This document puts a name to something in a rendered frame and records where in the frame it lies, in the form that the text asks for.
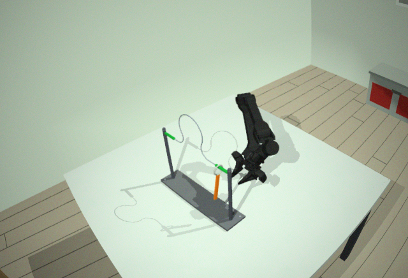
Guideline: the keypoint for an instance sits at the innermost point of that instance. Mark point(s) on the orange bar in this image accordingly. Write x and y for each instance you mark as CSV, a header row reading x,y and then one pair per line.
x,y
216,182

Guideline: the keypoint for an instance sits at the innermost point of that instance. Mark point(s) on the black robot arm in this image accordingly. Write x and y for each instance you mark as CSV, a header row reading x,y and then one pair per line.
x,y
257,130

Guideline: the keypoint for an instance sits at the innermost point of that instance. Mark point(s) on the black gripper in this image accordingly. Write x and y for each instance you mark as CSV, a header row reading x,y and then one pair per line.
x,y
254,171

